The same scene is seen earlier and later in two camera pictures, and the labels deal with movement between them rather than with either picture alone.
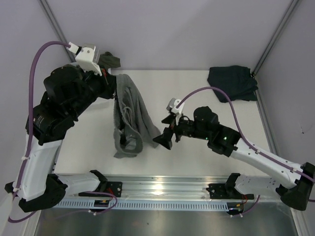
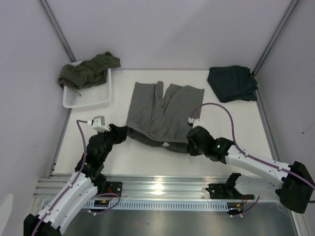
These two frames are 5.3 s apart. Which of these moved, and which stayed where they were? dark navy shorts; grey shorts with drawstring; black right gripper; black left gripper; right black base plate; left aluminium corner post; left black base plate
Moved: grey shorts with drawstring; black right gripper; black left gripper
Stayed: left aluminium corner post; right black base plate; left black base plate; dark navy shorts
